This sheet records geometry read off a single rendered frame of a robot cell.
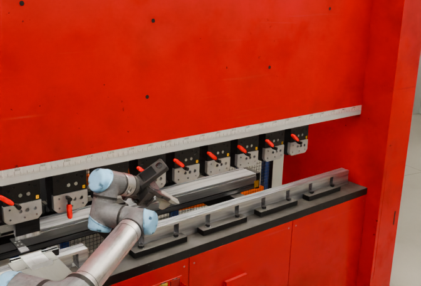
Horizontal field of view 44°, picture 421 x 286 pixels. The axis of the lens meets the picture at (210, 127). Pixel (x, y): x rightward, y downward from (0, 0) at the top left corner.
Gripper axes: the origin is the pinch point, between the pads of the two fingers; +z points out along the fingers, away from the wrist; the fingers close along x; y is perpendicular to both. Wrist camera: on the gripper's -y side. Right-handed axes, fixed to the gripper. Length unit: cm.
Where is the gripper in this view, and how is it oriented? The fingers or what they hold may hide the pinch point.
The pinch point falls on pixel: (170, 187)
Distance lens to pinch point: 192.2
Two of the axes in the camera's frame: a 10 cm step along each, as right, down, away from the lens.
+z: 5.5, 2.1, 8.1
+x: 5.6, 6.2, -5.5
